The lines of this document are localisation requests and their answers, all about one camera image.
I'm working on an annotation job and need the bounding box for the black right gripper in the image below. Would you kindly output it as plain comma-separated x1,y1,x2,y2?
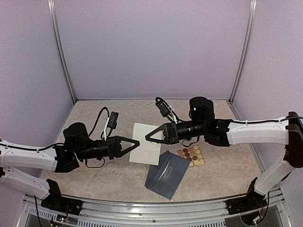
145,120,206,145

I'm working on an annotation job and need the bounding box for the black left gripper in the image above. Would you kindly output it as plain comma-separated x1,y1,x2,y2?
75,135,140,160

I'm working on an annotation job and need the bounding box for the beige lined letter paper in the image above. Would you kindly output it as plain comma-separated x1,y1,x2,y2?
129,123,161,166

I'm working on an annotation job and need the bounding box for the blue paper envelope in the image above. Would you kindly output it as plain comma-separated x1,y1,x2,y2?
145,151,190,200

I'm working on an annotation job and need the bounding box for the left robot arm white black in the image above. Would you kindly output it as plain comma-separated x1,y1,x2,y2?
0,122,140,210

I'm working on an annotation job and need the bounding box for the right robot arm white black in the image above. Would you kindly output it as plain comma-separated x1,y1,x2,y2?
145,96,303,210

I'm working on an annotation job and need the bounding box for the round sticker sheet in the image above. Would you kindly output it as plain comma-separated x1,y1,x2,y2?
177,145,205,167

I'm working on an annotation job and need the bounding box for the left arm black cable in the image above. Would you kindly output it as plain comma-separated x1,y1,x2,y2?
0,107,112,168

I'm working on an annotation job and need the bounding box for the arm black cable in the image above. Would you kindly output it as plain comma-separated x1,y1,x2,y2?
182,118,303,147
0,107,112,168

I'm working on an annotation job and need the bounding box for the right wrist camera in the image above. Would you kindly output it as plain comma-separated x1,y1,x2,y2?
155,97,178,123

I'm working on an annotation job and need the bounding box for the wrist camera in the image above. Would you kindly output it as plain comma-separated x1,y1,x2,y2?
102,112,119,140
155,97,178,123

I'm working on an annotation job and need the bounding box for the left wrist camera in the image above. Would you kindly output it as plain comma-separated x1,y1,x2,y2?
102,112,119,140

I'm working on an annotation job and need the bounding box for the aluminium front rail frame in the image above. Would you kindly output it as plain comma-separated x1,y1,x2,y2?
22,188,291,227

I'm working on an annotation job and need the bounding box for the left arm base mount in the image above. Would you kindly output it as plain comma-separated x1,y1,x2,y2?
41,179,83,216

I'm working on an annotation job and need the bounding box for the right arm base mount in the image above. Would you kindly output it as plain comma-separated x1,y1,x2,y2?
226,178,267,215

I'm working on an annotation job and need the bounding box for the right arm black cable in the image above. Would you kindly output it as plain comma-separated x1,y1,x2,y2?
182,118,303,147

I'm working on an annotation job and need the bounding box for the right aluminium corner post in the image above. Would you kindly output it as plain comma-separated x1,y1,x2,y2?
229,0,258,105

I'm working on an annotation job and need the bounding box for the aluminium corner post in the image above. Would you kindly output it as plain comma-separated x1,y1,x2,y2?
229,0,258,105
47,0,78,105

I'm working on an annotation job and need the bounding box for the left aluminium corner post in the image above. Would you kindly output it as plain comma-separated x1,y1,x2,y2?
47,0,78,105

